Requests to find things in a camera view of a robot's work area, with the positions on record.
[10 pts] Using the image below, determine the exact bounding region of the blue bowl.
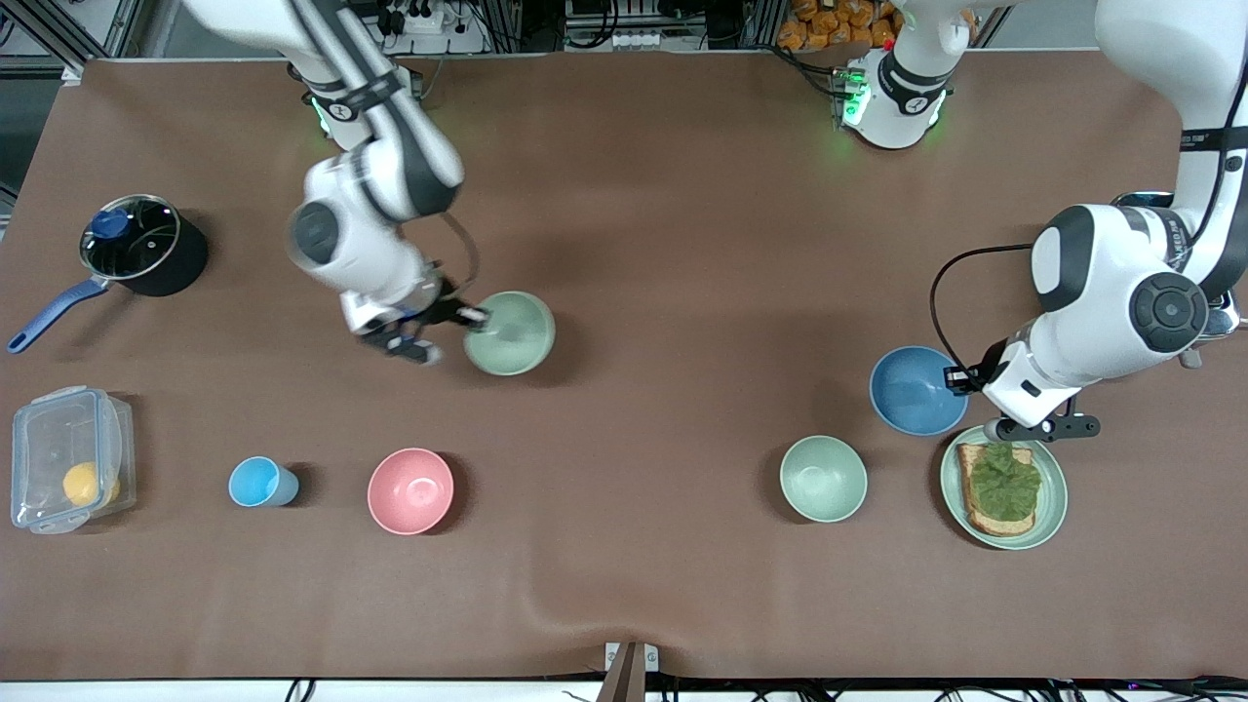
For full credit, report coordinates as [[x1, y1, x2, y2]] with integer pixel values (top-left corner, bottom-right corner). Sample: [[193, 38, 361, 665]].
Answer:
[[869, 346, 971, 437]]

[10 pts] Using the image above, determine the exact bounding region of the light green bowl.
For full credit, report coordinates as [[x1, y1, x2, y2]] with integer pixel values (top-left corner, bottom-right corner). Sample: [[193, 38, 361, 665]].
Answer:
[[779, 435, 869, 524], [462, 291, 557, 377]]

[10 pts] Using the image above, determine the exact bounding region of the pink bowl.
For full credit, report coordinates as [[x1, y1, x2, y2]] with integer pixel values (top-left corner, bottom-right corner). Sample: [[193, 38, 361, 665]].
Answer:
[[367, 448, 455, 536]]

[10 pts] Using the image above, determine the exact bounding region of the green lettuce leaf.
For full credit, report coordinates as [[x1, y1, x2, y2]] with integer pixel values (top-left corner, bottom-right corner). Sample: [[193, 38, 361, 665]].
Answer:
[[968, 441, 1042, 521]]

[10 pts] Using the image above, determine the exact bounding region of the light green plate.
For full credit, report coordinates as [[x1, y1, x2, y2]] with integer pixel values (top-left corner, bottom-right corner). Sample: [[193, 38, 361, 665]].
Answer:
[[940, 426, 1069, 551]]

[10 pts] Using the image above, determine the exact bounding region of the toast slice with crust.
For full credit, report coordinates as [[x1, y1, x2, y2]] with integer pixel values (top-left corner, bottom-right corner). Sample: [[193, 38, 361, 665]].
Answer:
[[956, 444, 1036, 538]]

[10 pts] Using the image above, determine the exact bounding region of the blue plastic cup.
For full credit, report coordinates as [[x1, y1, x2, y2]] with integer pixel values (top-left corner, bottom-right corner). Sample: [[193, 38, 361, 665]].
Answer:
[[228, 456, 300, 509]]

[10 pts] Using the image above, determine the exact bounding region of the white power strip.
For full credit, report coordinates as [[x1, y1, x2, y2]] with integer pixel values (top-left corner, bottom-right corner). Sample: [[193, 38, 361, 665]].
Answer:
[[375, 0, 488, 55]]

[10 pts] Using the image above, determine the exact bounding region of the control box with connectors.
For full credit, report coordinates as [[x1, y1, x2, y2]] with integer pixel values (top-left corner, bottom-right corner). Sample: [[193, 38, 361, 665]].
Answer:
[[564, 0, 683, 52]]

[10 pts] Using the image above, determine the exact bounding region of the bag of orange snacks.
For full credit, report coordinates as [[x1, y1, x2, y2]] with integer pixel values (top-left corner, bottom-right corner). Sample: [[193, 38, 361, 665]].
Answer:
[[777, 0, 898, 52]]

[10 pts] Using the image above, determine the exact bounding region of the yellow lemon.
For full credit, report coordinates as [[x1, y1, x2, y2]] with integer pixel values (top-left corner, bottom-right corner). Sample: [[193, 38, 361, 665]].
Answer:
[[62, 461, 121, 507]]

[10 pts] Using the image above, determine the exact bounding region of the clear plastic lidded container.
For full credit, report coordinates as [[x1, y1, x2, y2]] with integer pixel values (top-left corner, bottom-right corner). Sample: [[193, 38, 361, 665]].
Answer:
[[10, 386, 137, 535]]

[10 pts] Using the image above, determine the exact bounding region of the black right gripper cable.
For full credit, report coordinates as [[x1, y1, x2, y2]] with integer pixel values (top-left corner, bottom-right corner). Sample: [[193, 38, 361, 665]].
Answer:
[[444, 213, 482, 298]]

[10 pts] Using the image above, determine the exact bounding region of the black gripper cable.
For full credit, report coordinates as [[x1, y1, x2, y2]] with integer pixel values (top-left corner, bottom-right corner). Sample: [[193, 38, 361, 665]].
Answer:
[[444, 213, 482, 298], [929, 244, 1036, 383]]

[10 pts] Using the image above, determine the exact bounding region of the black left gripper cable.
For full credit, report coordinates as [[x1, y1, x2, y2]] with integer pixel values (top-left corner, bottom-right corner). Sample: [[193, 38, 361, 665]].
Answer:
[[929, 244, 1036, 383]]

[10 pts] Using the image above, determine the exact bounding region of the black pot with blue handle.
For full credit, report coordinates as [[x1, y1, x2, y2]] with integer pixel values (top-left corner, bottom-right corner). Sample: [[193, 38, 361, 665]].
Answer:
[[5, 193, 209, 354]]

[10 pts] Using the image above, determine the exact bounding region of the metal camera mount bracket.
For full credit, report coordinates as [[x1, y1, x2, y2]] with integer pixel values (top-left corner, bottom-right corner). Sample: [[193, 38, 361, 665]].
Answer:
[[604, 642, 660, 702]]

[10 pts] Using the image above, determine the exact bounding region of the aluminium frame profile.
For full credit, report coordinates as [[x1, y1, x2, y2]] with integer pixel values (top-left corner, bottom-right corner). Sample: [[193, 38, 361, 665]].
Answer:
[[0, 0, 147, 84]]

